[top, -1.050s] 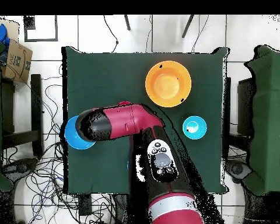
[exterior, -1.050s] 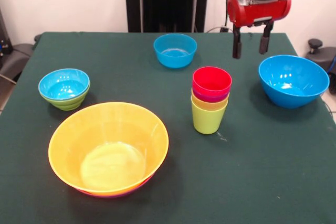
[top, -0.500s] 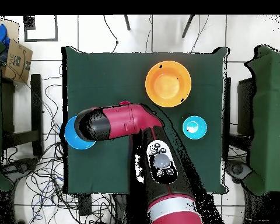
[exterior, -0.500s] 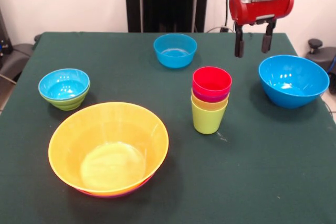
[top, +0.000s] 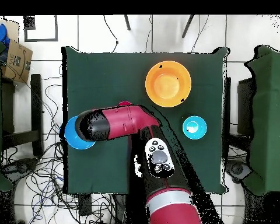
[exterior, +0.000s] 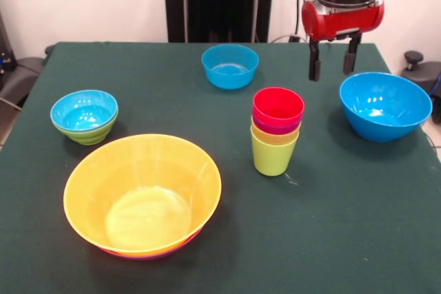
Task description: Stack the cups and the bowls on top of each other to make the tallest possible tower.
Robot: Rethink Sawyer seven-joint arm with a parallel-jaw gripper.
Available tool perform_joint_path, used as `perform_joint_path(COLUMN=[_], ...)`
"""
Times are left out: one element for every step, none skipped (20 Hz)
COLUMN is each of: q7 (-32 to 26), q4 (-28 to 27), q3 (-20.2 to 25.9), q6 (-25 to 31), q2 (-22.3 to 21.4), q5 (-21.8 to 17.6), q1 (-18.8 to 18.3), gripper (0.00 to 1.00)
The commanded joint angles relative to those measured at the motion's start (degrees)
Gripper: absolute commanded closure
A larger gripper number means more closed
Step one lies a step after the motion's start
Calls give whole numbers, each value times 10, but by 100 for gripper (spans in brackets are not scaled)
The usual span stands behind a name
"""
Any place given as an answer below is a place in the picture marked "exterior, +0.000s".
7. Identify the dark green table cloth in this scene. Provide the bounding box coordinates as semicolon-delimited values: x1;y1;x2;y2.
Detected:
0;41;441;294

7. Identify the medium blue bowl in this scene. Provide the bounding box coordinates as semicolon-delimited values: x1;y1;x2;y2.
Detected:
201;43;260;90

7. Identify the red cup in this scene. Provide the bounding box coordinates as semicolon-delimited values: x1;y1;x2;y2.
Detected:
252;87;305;125

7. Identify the yellow cup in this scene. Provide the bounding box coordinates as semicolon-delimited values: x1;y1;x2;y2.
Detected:
250;124;300;145

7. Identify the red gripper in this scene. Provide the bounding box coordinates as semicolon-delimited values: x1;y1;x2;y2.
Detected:
301;0;386;83

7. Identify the black pedestal foot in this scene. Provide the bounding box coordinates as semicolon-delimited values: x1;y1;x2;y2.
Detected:
0;56;48;107
399;50;441;101

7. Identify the lime green cup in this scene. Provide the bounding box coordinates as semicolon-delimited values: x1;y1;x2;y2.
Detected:
251;134;299;177

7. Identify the purple cup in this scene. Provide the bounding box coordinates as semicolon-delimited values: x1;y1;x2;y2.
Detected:
252;114;303;136

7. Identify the small light blue ribbed bowl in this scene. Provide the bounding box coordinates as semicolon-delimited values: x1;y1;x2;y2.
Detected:
50;90;119;132

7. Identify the large orange bowl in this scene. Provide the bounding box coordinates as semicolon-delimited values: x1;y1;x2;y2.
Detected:
63;133;223;254

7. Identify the large blue bowl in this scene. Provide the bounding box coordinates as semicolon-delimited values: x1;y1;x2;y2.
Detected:
339;72;433;143

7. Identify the small green ribbed bowl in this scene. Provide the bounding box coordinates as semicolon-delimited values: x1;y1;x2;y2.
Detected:
52;107;119;146

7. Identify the wide purple bowl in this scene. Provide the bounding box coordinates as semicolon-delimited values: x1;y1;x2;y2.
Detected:
99;229;201;260

